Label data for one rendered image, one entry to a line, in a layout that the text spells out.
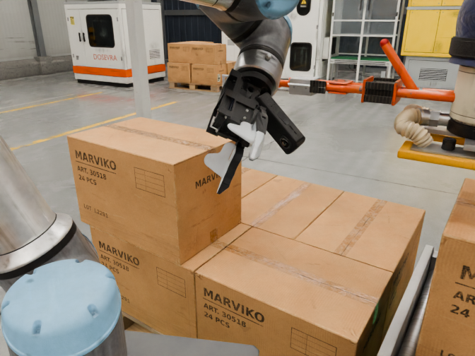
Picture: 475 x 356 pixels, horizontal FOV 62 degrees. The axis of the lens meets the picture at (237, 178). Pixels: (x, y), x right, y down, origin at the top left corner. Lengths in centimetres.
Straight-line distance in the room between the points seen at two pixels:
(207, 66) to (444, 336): 738
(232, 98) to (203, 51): 748
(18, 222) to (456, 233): 87
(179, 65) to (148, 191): 710
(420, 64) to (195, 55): 433
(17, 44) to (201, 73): 522
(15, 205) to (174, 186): 73
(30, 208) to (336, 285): 103
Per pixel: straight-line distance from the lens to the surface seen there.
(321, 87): 111
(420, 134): 100
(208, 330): 159
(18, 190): 69
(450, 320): 110
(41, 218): 71
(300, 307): 132
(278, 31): 79
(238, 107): 67
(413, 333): 132
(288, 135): 69
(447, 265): 102
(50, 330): 56
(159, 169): 137
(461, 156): 99
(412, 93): 107
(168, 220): 143
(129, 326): 207
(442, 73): 842
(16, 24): 1167
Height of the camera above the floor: 139
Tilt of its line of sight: 22 degrees down
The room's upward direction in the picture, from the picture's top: straight up
